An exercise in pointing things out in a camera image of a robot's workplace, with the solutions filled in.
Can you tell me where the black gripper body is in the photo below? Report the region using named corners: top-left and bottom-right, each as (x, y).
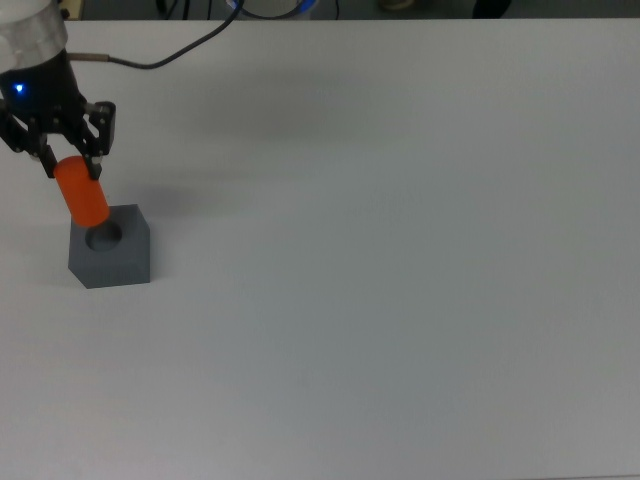
top-left (0, 47), bottom-right (89, 144)

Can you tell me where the grey block with round hole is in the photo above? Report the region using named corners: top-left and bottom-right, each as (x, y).
top-left (67, 203), bottom-right (152, 290)

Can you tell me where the orange cylinder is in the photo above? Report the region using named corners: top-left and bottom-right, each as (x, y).
top-left (52, 155), bottom-right (111, 229)

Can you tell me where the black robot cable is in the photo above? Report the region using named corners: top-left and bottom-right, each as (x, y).
top-left (67, 0), bottom-right (249, 70)

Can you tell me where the white round bin blue rim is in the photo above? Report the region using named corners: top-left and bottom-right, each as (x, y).
top-left (224, 0), bottom-right (321, 20)

